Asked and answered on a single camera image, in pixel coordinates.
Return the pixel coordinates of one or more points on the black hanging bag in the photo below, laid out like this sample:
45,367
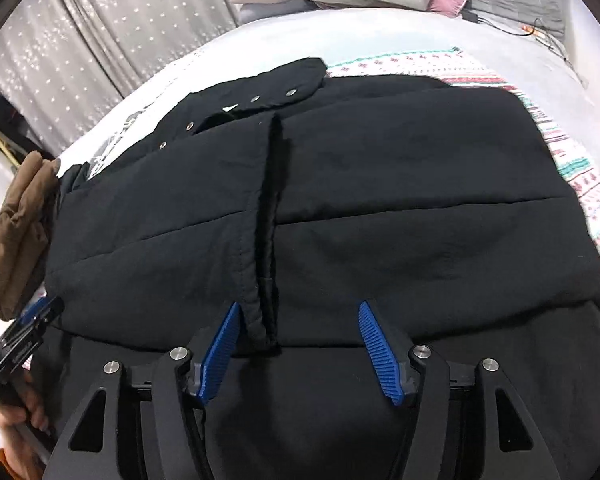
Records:
5,120

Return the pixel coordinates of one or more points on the grey pillow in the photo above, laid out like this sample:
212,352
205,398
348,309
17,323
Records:
270,12

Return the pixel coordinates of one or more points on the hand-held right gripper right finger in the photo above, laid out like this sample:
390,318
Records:
380,355

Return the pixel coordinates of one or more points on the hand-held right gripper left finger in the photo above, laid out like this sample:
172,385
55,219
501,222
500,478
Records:
220,355

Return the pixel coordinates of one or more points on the grey star-print curtain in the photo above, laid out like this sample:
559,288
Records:
80,35

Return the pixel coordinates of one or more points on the brown garment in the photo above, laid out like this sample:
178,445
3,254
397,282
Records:
15,240

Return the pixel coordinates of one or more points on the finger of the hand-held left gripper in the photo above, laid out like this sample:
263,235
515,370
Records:
37,310
25,342

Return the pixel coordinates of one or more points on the red green patterned blanket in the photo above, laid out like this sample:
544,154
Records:
580,185

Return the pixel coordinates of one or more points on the black jacket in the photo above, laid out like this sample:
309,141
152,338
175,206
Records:
405,185

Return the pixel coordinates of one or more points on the black charger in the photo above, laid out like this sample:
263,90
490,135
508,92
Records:
470,16

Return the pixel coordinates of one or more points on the person's left hand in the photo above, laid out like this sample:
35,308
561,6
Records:
12,425

